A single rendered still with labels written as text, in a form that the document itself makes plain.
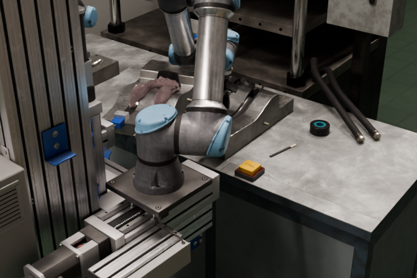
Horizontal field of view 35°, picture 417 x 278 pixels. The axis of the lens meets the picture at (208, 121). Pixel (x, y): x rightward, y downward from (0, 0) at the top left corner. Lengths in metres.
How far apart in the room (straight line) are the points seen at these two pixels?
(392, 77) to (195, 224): 3.37
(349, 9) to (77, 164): 1.56
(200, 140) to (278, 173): 0.69
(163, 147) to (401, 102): 3.20
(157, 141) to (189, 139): 0.09
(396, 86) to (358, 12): 2.14
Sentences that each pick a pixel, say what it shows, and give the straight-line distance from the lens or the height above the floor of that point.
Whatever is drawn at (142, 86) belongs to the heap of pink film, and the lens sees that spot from 2.79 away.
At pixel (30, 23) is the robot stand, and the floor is 1.57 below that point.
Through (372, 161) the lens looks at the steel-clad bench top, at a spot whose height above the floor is 0.80.
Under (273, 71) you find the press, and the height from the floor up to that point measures 0.79.
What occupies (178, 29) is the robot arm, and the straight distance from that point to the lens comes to 2.06.
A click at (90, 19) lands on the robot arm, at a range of 2.33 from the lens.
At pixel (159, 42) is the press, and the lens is 3.60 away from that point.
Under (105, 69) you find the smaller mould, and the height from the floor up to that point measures 0.86.
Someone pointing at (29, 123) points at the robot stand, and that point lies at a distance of 1.73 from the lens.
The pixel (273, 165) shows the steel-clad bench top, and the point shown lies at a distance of 2.47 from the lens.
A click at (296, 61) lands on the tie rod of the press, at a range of 3.06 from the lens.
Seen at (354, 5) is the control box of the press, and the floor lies 1.18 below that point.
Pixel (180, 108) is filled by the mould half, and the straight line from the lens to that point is 2.78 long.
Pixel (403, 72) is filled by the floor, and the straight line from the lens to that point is 5.31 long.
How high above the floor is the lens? 2.12
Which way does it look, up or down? 29 degrees down
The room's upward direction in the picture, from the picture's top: straight up
